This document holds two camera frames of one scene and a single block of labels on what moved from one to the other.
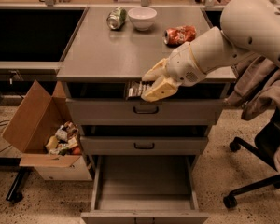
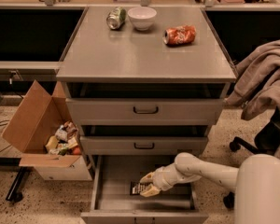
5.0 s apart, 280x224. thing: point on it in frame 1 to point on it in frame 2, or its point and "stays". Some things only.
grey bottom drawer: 144,189 stays
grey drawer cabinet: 145,170 stays
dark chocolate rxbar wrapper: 135,88 to 135,188
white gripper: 183,65 to 161,178
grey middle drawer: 144,145 stays
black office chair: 266,142 stays
